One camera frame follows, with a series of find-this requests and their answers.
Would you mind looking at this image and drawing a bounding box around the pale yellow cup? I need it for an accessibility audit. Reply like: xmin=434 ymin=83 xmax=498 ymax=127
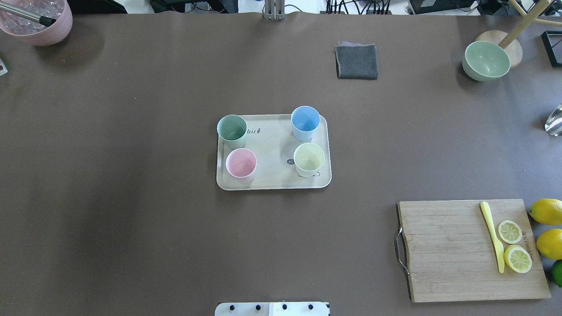
xmin=293 ymin=143 xmax=325 ymax=177

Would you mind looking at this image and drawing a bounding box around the pink cup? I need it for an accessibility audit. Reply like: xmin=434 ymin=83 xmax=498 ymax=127
xmin=226 ymin=148 xmax=257 ymax=182

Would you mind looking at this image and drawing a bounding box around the light blue cup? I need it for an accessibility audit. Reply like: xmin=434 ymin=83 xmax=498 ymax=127
xmin=291 ymin=105 xmax=321 ymax=141

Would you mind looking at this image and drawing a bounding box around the mint green cup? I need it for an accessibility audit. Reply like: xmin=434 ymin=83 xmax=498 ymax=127
xmin=217 ymin=115 xmax=248 ymax=150

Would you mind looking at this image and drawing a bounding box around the cream rabbit tray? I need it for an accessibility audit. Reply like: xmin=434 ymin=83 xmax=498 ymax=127
xmin=216 ymin=114 xmax=332 ymax=190

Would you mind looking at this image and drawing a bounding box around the grey folded cloth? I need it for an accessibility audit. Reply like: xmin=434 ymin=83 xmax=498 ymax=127
xmin=335 ymin=41 xmax=378 ymax=80

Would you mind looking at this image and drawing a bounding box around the wooden cutting board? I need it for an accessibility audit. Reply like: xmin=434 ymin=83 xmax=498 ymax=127
xmin=397 ymin=199 xmax=551 ymax=303

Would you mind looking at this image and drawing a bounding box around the yellow plastic knife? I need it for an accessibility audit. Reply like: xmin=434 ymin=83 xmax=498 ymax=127
xmin=480 ymin=201 xmax=505 ymax=273

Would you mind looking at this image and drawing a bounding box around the mint green bowl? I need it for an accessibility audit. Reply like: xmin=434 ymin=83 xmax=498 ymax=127
xmin=462 ymin=41 xmax=511 ymax=82

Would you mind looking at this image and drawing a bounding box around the lemon slice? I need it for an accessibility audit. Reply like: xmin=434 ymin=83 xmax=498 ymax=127
xmin=504 ymin=244 xmax=533 ymax=273
xmin=497 ymin=220 xmax=522 ymax=244

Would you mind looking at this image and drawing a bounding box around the wooden cup stand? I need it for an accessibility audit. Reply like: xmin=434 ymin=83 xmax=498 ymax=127
xmin=476 ymin=0 xmax=561 ymax=69

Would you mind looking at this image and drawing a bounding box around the whole yellow lemon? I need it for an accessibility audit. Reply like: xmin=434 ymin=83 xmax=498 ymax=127
xmin=536 ymin=229 xmax=562 ymax=260
xmin=528 ymin=198 xmax=562 ymax=226

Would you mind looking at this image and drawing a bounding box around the metal pestle black tip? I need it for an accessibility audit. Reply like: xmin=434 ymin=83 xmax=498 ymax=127
xmin=0 ymin=1 xmax=57 ymax=27

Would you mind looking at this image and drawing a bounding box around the pink mixing bowl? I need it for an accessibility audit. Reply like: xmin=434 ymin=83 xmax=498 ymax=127
xmin=0 ymin=0 xmax=73 ymax=46

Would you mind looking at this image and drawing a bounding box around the green lime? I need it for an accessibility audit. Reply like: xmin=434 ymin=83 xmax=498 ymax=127
xmin=551 ymin=260 xmax=562 ymax=288

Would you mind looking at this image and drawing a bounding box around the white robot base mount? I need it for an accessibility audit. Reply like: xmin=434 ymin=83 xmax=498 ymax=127
xmin=214 ymin=302 xmax=331 ymax=316

